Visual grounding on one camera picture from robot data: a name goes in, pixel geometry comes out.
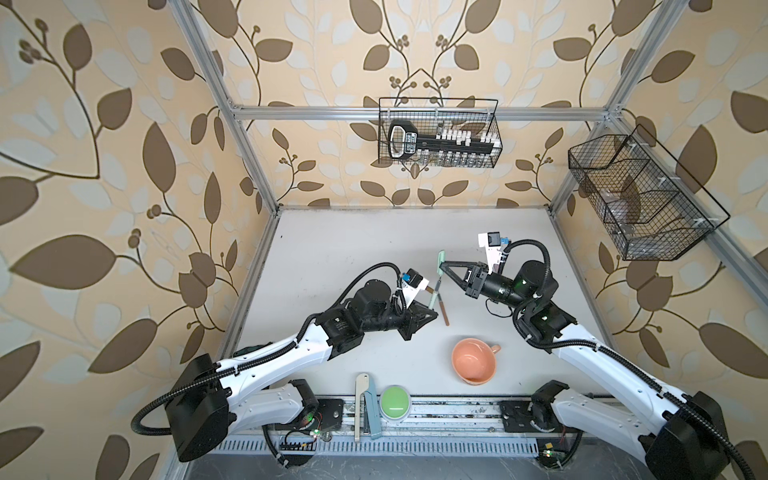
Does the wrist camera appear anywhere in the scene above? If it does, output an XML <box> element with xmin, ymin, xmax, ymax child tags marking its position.
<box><xmin>478</xmin><ymin>232</ymin><xmax>510</xmax><ymax>274</ymax></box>
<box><xmin>401</xmin><ymin>268</ymin><xmax>429</xmax><ymax>308</ymax></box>

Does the orange pen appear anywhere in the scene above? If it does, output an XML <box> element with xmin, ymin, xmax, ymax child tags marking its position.
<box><xmin>437</xmin><ymin>293</ymin><xmax>450</xmax><ymax>326</ymax></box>

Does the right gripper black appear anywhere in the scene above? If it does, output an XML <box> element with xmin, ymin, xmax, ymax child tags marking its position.
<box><xmin>442</xmin><ymin>261</ymin><xmax>532</xmax><ymax>317</ymax></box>

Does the black white remote tool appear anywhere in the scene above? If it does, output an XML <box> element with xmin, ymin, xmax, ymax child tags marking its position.
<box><xmin>383</xmin><ymin>120</ymin><xmax>503</xmax><ymax>161</ymax></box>

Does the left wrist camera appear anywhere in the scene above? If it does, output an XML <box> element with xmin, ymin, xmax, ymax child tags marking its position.
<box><xmin>401</xmin><ymin>268</ymin><xmax>429</xmax><ymax>308</ymax></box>

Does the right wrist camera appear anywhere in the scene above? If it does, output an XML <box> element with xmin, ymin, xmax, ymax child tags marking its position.
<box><xmin>478</xmin><ymin>232</ymin><xmax>510</xmax><ymax>274</ymax></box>

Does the black wire basket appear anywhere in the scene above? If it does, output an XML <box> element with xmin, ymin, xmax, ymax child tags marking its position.
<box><xmin>568</xmin><ymin>124</ymin><xmax>731</xmax><ymax>262</ymax></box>
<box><xmin>377</xmin><ymin>96</ymin><xmax>503</xmax><ymax>169</ymax></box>

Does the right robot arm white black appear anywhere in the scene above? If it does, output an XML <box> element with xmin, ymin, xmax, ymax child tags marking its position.
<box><xmin>439</xmin><ymin>239</ymin><xmax>757</xmax><ymax>479</ymax></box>

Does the beige blue flat tool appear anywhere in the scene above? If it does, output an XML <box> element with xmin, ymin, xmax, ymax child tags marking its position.
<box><xmin>354</xmin><ymin>373</ymin><xmax>382</xmax><ymax>443</ymax></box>

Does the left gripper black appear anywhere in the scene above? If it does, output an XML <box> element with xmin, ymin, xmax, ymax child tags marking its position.
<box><xmin>359</xmin><ymin>298</ymin><xmax>440</xmax><ymax>340</ymax></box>

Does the green pen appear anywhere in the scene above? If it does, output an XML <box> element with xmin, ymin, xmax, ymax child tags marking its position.
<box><xmin>429</xmin><ymin>277</ymin><xmax>442</xmax><ymax>309</ymax></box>

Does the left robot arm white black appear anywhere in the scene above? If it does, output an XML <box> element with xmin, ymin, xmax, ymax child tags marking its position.
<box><xmin>130</xmin><ymin>262</ymin><xmax>437</xmax><ymax>462</ymax></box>

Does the right black wire basket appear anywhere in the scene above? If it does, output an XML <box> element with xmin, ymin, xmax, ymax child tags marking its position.
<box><xmin>568</xmin><ymin>124</ymin><xmax>731</xmax><ymax>262</ymax></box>

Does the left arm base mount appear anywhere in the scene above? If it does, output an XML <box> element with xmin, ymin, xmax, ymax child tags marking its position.
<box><xmin>269</xmin><ymin>398</ymin><xmax>345</xmax><ymax>433</ymax></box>

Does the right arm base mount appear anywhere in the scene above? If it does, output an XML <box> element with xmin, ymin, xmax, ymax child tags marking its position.
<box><xmin>499</xmin><ymin>399</ymin><xmax>578</xmax><ymax>436</ymax></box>

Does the rear black wire basket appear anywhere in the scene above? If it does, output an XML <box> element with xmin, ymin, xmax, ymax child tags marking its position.
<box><xmin>377</xmin><ymin>96</ymin><xmax>503</xmax><ymax>169</ymax></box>

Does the peach ceramic mug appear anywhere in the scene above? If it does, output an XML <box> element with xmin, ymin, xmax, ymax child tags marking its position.
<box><xmin>451</xmin><ymin>338</ymin><xmax>502</xmax><ymax>386</ymax></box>

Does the green round button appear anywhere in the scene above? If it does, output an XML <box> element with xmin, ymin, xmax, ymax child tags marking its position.
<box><xmin>379</xmin><ymin>385</ymin><xmax>412</xmax><ymax>421</ymax></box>

